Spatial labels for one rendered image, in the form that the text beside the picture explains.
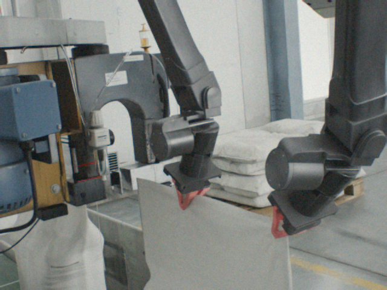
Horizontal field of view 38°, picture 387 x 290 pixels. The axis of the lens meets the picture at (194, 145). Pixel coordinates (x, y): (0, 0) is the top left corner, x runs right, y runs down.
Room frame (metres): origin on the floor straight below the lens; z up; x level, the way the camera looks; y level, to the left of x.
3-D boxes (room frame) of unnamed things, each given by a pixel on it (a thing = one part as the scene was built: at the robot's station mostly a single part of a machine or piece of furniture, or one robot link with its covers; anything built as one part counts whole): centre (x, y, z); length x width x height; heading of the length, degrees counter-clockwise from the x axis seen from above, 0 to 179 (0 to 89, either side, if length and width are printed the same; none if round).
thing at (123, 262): (1.96, 0.28, 0.54); 1.05 x 0.02 x 0.41; 36
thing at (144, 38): (1.39, 0.09, 1.37); 0.03 x 0.02 x 0.03; 36
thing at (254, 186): (4.12, -0.53, 0.32); 0.66 x 0.43 x 0.15; 128
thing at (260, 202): (4.24, -0.38, 0.20); 0.66 x 0.44 x 0.12; 36
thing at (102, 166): (1.22, 0.21, 1.11); 0.03 x 0.03 x 0.06
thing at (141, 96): (1.44, 0.24, 1.21); 0.30 x 0.25 x 0.30; 36
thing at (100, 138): (1.23, 0.21, 1.14); 0.05 x 0.04 x 0.16; 126
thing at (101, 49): (1.36, 0.22, 1.35); 0.09 x 0.09 x 0.03
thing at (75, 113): (1.31, 0.33, 1.26); 0.22 x 0.05 x 0.16; 36
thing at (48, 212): (1.21, 0.33, 1.01); 0.06 x 0.04 x 0.02; 126
